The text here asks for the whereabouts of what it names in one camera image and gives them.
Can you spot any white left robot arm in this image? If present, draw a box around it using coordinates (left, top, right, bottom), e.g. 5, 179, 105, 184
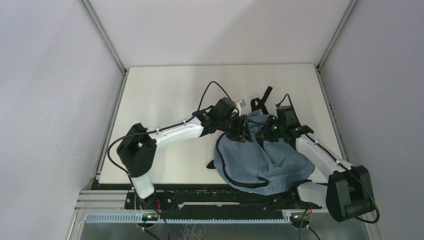
106, 97, 252, 209

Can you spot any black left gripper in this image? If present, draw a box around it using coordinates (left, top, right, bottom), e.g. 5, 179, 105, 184
217, 113, 253, 143

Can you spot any aluminium frame front rail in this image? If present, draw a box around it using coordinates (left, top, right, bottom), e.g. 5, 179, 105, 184
74, 188, 377, 224

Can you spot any blue student backpack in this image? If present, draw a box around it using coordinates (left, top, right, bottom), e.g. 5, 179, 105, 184
206, 86, 315, 196

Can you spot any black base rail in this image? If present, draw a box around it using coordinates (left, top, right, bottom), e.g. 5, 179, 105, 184
124, 182, 322, 220

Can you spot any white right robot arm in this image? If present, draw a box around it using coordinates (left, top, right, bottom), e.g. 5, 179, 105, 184
256, 104, 381, 224

